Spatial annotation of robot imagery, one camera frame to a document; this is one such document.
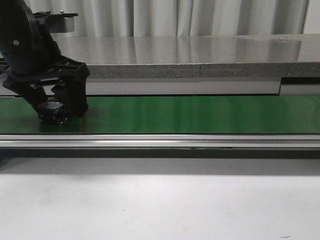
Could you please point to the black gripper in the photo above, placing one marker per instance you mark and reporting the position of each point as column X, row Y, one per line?
column 72, row 93

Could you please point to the yellow push button switch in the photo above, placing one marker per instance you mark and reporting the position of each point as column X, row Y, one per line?
column 53, row 112

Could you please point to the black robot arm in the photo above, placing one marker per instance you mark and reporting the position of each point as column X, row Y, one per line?
column 53, row 84

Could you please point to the white curtain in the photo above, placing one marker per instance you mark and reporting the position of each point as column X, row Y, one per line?
column 163, row 18

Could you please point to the green conveyor belt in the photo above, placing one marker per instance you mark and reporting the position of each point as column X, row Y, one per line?
column 286, row 114

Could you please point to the grey stone counter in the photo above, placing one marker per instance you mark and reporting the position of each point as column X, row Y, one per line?
column 279, row 64

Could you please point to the aluminium conveyor frame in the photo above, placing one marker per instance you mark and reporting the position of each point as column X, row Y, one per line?
column 158, row 141

